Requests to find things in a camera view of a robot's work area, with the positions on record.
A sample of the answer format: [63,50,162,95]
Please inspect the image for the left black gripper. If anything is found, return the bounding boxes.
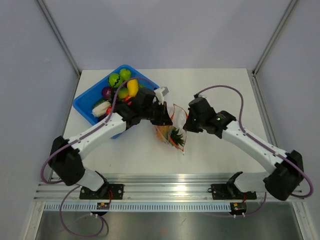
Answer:
[140,100,173,126]

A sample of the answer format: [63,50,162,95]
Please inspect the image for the toy pineapple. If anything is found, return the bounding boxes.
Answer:
[167,126,185,148]

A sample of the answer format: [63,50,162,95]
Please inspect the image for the clear orange-zip bag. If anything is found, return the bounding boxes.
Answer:
[153,103,188,155]

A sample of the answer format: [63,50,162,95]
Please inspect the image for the yellow-green toy mango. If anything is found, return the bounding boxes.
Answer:
[117,87,129,100]

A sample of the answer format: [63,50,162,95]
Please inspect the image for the green toy apple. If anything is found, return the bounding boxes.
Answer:
[119,68,132,81]

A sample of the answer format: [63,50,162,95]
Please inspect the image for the green striped toy melon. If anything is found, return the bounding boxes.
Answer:
[108,73,123,88]

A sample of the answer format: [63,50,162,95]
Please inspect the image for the toy orange persimmon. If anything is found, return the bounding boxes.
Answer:
[155,125,170,142]

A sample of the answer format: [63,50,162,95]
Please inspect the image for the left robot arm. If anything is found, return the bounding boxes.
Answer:
[48,87,173,199]

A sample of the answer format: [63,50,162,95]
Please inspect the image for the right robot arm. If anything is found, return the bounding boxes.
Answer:
[183,96,304,201]

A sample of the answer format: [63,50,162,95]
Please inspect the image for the yellow toy lemon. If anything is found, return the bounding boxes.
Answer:
[126,79,139,97]

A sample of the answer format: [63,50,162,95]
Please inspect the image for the small red toy tomato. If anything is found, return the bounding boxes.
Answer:
[106,106,112,115]

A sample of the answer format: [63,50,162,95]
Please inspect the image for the purple toy onion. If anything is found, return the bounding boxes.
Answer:
[101,86,113,99]

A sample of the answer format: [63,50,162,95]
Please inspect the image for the white toy radish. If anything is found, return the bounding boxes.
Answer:
[91,99,111,118]

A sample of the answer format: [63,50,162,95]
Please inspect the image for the blue plastic bin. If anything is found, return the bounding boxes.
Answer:
[72,64,159,126]

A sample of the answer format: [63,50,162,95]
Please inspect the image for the right circuit board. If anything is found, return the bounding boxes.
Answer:
[230,202,247,215]

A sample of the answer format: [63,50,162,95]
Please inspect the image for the circuit board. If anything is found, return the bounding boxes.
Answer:
[230,202,247,215]
[96,202,110,210]

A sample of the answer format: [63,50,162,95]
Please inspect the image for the left circuit board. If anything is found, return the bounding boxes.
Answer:
[96,202,110,210]

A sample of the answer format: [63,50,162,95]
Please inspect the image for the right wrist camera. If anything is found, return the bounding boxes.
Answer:
[197,94,207,99]

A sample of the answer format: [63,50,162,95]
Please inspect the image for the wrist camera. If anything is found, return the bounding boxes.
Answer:
[154,86,169,102]
[197,94,207,99]

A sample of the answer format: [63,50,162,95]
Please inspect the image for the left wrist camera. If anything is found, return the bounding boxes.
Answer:
[154,86,169,102]

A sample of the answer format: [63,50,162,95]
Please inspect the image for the aluminium front rail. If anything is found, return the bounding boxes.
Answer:
[33,173,306,203]

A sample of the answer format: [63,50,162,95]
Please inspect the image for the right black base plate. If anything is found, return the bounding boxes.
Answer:
[207,183,257,200]

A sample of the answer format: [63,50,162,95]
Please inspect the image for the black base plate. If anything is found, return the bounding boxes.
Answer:
[79,183,125,200]
[207,183,257,200]

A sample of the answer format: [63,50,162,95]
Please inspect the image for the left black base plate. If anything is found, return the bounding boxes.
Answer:
[79,183,125,200]

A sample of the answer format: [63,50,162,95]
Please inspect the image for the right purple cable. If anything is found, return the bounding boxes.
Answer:
[194,84,315,218]

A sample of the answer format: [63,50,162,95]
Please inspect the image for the purple cable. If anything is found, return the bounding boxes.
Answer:
[194,84,315,218]
[40,76,157,237]

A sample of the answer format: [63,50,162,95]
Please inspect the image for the white slotted cable duct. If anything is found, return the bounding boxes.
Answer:
[44,201,231,213]

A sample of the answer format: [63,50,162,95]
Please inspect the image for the right aluminium frame post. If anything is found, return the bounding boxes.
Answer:
[252,0,300,77]

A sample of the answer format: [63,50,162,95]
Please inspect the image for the aluminium frame post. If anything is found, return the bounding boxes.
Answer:
[252,0,300,77]
[35,0,82,79]

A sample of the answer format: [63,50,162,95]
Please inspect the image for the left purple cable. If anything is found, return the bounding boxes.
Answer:
[40,76,157,237]

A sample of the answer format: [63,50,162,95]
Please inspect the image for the left aluminium frame post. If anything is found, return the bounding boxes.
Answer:
[35,0,82,79]

